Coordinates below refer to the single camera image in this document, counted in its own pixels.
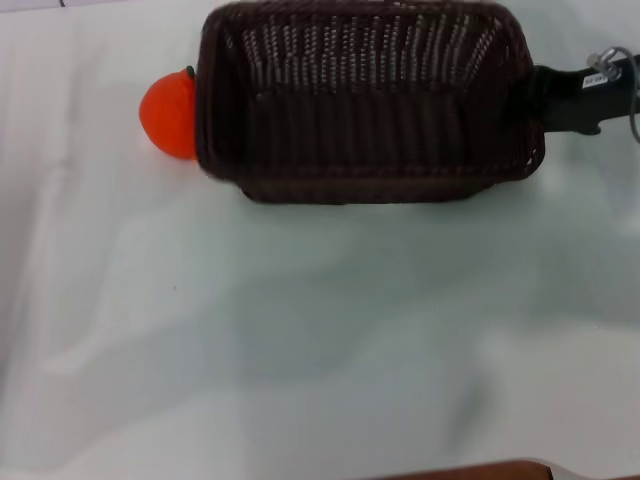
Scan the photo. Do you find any orange toy fruit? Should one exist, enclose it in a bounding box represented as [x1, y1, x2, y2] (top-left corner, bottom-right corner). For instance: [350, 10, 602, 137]
[140, 65, 200, 161]

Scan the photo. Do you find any white tablecloth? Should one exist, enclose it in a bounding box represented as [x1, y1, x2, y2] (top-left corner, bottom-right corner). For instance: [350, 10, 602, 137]
[0, 8, 640, 480]

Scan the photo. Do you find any dark brown woven basket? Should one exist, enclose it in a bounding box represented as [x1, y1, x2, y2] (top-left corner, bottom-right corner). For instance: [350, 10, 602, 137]
[192, 0, 545, 206]

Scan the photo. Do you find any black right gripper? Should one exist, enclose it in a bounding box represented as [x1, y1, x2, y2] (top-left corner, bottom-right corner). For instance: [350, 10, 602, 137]
[522, 53, 640, 137]

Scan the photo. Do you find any brown curved panel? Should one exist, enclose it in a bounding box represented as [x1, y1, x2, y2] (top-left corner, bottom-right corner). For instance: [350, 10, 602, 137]
[368, 458, 555, 480]

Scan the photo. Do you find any grey right gripper cable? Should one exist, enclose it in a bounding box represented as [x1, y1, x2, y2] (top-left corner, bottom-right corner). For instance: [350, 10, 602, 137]
[585, 46, 640, 132]

